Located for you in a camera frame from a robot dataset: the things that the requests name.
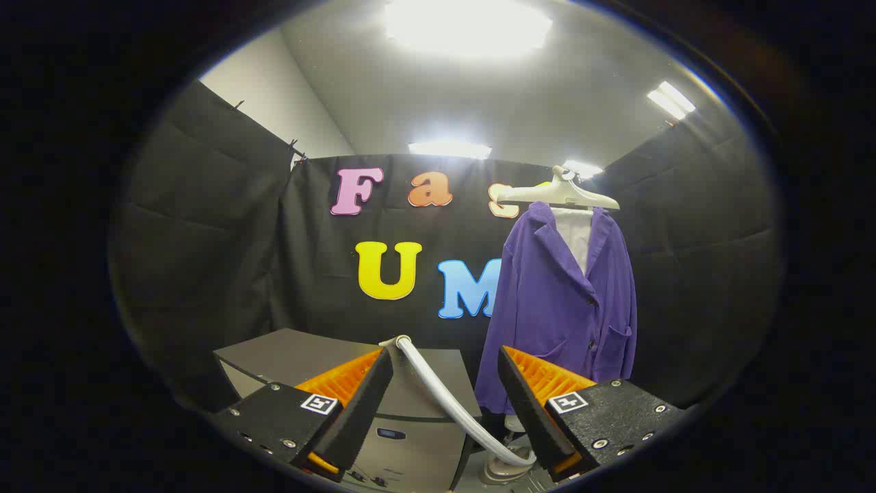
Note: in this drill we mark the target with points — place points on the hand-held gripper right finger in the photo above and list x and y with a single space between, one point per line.
527 404

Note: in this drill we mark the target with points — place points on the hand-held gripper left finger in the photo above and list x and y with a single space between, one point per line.
359 411

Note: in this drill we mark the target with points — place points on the grey garment steamer base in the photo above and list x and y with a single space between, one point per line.
301 356

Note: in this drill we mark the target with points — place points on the white plastic clothes hanger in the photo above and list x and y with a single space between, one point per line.
547 194

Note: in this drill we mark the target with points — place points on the small ceiling light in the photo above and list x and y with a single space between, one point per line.
582 168

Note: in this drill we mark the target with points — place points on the long ceiling light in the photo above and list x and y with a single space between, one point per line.
449 149

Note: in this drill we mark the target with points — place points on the double ceiling light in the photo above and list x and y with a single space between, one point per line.
671 100

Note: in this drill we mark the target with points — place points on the large ceiling light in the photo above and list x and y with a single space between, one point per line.
465 27

